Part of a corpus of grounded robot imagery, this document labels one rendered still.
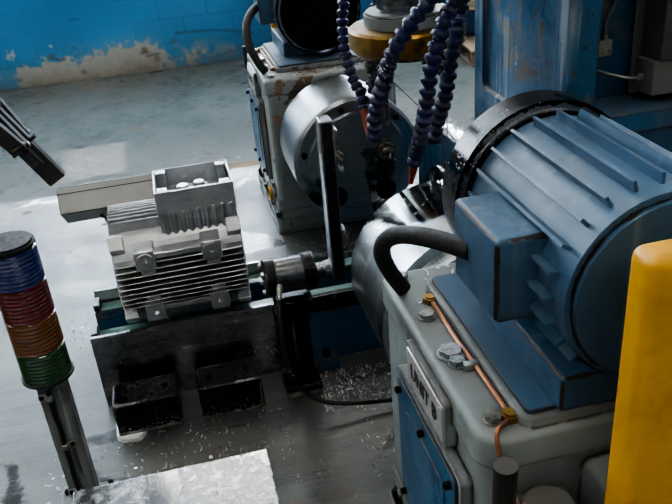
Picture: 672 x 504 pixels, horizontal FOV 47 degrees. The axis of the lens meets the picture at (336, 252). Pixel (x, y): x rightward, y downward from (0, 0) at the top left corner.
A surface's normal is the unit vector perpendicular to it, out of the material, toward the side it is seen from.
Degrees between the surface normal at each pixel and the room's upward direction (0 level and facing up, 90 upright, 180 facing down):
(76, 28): 90
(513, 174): 49
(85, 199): 54
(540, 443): 90
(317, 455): 0
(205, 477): 0
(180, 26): 90
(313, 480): 0
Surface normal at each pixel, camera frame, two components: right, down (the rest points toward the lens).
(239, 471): -0.08, -0.88
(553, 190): -0.69, -0.55
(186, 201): 0.23, 0.44
